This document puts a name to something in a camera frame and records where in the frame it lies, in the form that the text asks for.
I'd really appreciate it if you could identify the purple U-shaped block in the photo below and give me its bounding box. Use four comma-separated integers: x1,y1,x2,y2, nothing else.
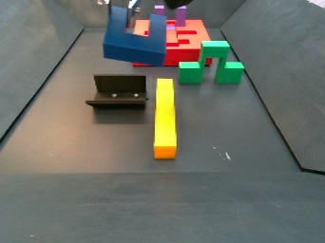
154,5,188,30

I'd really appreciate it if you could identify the yellow long bar block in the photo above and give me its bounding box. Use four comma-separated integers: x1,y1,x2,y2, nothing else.
154,79,177,159

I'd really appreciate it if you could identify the green arch-shaped block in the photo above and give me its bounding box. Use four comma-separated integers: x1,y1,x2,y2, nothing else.
178,41,245,84

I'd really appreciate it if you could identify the black angled fixture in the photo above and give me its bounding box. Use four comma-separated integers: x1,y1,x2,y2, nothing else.
86,74,148,108

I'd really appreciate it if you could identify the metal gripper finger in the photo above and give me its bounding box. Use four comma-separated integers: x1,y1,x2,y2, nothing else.
129,7,141,29

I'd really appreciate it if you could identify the red base block with recesses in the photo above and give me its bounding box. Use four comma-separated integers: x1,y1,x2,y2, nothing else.
130,19,213,67

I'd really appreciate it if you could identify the blue U-shaped block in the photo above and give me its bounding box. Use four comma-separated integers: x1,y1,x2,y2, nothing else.
103,7,166,65

